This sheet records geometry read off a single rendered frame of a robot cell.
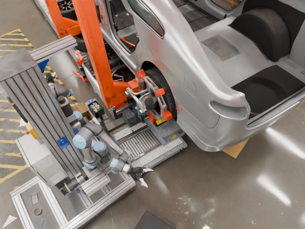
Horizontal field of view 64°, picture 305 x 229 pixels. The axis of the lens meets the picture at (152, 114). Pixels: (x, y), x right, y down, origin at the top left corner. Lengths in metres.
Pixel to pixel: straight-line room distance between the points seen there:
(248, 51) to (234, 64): 0.30
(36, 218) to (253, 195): 2.57
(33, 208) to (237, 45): 3.19
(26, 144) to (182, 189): 1.89
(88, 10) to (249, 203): 2.77
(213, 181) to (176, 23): 2.01
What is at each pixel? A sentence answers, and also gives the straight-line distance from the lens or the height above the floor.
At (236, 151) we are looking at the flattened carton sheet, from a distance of 3.59.
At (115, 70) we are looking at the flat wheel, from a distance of 3.88.
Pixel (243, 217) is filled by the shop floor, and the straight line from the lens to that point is 3.25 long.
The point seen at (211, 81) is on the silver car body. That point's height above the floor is 1.65.
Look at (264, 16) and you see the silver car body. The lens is 3.50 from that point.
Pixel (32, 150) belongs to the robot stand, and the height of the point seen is 1.23.
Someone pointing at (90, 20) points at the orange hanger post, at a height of 1.80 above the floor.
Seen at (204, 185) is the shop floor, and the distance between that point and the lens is 3.29.
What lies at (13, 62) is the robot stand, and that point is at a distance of 1.85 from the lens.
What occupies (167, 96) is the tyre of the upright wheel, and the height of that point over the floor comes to 1.07.
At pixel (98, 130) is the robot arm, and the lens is 2.03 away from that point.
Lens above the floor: 3.01
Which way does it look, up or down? 52 degrees down
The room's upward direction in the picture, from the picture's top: 5 degrees counter-clockwise
